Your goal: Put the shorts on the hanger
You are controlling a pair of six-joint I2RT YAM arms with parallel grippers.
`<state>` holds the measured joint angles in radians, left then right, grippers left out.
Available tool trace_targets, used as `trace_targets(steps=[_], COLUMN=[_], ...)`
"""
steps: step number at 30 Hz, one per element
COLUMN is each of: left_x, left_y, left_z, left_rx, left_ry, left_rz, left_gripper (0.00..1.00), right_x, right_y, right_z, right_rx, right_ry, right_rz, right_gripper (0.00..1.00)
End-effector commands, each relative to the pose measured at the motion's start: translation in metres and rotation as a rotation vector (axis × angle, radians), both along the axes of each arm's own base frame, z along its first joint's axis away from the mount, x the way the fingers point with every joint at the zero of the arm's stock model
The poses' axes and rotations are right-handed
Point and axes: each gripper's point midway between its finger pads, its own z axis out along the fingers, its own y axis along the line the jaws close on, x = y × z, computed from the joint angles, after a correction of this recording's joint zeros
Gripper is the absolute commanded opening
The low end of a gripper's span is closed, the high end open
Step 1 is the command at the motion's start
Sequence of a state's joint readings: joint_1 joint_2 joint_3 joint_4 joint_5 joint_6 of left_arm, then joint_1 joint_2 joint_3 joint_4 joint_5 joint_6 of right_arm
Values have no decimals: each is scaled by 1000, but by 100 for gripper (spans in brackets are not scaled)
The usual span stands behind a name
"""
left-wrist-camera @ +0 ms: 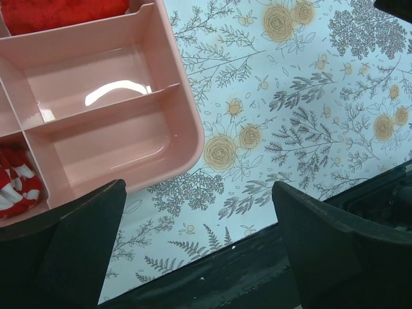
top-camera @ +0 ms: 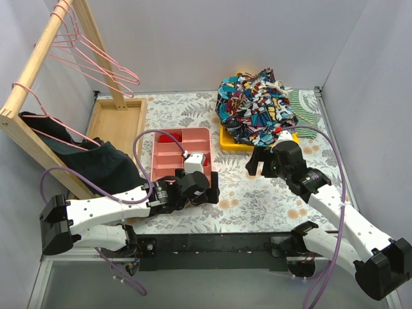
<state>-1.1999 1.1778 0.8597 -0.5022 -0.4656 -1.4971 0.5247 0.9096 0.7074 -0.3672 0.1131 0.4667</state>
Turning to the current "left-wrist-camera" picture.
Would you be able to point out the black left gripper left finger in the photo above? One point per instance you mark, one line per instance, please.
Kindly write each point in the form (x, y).
(59, 259)

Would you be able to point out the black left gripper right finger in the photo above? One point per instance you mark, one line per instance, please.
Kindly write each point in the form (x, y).
(340, 260)

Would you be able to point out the red white striped sock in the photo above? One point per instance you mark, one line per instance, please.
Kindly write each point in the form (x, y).
(21, 187)

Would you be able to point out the pink divided plastic organizer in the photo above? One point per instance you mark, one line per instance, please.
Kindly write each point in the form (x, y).
(99, 101)

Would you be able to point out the floral patterned table mat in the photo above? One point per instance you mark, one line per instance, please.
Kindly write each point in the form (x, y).
(312, 93)

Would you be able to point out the red cloth in organizer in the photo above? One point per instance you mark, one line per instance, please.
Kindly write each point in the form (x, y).
(27, 16)

